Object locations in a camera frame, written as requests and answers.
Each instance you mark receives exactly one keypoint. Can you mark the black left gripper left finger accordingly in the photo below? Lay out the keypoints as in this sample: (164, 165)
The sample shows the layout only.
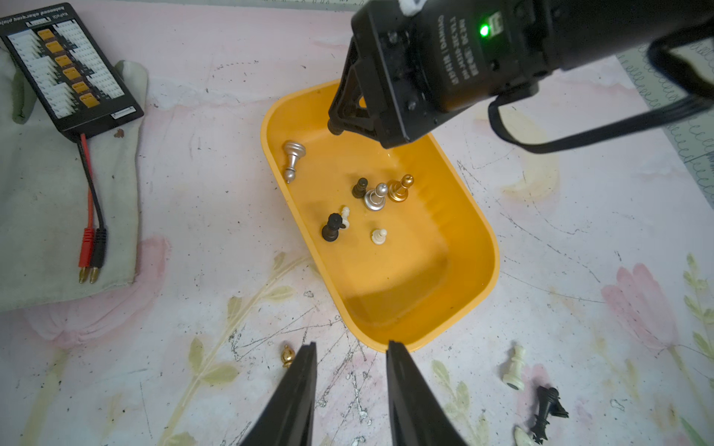
(289, 415)

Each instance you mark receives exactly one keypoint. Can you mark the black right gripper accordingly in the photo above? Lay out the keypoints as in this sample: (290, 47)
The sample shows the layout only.
(406, 75)

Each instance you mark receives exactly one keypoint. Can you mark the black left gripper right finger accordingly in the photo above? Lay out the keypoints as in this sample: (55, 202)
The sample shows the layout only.
(416, 418)

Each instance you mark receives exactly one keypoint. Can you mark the bronze chess piece left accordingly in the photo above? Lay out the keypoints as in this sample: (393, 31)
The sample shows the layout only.
(287, 356)

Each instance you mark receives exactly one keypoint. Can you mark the white chess piece on table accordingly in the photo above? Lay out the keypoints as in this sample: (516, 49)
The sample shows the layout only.
(513, 375)

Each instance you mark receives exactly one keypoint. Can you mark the gold chess piece right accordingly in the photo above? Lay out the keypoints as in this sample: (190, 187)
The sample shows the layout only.
(398, 190)

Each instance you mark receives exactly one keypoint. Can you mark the black knight chess piece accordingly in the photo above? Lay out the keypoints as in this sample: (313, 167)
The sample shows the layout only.
(549, 405)

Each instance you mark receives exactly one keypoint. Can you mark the silver chess piece lower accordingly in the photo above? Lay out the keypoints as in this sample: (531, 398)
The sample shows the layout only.
(375, 199)

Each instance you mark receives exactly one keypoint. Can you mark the silver chess piece near tray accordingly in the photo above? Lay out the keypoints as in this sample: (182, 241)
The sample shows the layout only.
(294, 151)

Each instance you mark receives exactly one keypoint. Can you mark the yellow plastic storage tray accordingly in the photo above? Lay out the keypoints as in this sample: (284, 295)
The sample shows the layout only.
(440, 259)

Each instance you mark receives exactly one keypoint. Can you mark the black chess picture card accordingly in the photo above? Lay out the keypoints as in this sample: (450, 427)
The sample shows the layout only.
(82, 93)

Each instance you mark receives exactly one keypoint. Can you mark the small black pawn in tray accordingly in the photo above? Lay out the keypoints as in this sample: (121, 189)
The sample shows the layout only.
(360, 188)

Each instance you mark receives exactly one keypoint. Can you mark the white pawn in tray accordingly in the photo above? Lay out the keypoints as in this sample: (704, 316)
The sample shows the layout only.
(379, 236)

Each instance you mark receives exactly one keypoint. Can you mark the clear plastic bag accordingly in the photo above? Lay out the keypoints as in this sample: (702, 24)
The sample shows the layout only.
(44, 206)

